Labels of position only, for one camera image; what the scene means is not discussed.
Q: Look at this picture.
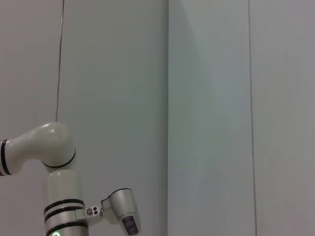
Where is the silver left camera mount bracket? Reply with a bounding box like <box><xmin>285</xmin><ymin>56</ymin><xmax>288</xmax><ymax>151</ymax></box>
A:
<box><xmin>75</xmin><ymin>206</ymin><xmax>103</xmax><ymax>221</ymax></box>

